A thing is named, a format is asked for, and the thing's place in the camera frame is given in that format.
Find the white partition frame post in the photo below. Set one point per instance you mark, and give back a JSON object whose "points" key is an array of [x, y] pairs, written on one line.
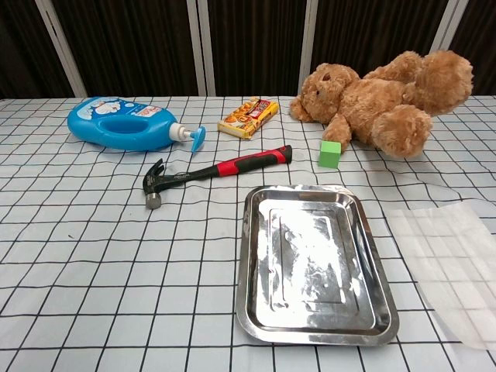
{"points": [[445, 27], [308, 38], [201, 46], [62, 50]]}

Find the translucent baking paper sheet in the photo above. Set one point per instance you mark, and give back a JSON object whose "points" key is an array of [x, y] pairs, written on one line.
{"points": [[445, 263]]}

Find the white black checked tablecloth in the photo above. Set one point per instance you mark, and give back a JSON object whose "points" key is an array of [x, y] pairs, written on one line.
{"points": [[116, 271]]}

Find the brown teddy bear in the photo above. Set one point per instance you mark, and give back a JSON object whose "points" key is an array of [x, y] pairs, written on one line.
{"points": [[372, 104]]}

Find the blue detergent pump bottle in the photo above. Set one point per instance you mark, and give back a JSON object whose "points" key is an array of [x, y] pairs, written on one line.
{"points": [[128, 128]]}

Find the green cube block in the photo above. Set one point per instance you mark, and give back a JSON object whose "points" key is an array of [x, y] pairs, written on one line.
{"points": [[329, 154]]}

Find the red black claw hammer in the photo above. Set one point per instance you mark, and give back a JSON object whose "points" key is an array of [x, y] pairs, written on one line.
{"points": [[232, 166]]}

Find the silver metal tray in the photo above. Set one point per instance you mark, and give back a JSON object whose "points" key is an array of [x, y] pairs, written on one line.
{"points": [[310, 271]]}

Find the yellow snack box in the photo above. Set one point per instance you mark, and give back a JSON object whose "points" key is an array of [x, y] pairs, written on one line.
{"points": [[248, 116]]}

